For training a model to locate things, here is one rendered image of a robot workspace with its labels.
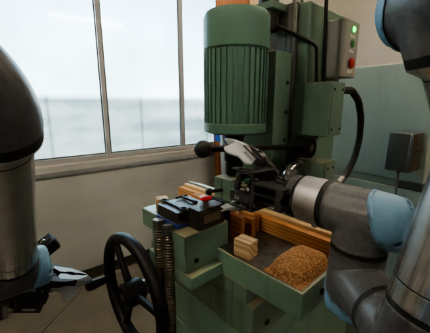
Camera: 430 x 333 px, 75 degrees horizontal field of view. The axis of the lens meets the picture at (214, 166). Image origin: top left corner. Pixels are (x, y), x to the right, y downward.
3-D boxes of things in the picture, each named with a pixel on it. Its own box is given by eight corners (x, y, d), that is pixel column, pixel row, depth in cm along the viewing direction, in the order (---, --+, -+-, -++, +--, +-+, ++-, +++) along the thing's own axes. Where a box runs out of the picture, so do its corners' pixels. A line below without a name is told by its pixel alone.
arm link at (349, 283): (344, 349, 36) (355, 273, 34) (314, 292, 47) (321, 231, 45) (405, 351, 36) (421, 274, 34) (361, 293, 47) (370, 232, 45)
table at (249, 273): (115, 232, 90) (113, 214, 88) (191, 208, 110) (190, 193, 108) (271, 353, 46) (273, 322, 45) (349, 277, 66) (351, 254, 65)
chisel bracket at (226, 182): (213, 203, 84) (213, 176, 82) (244, 193, 93) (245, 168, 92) (231, 209, 79) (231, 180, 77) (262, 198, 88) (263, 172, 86)
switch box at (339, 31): (321, 77, 87) (325, 21, 83) (335, 79, 93) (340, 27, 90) (341, 76, 82) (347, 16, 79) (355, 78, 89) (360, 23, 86)
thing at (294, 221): (183, 196, 106) (183, 183, 105) (187, 195, 107) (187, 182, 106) (343, 259, 63) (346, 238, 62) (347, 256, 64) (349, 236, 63)
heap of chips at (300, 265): (262, 270, 59) (263, 254, 58) (298, 248, 68) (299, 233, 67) (301, 291, 52) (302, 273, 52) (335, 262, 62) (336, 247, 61)
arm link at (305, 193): (339, 177, 45) (333, 224, 47) (312, 172, 49) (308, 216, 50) (316, 184, 40) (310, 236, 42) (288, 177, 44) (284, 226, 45)
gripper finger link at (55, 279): (71, 280, 67) (30, 277, 61) (73, 273, 67) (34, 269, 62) (76, 290, 64) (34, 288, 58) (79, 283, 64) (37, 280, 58)
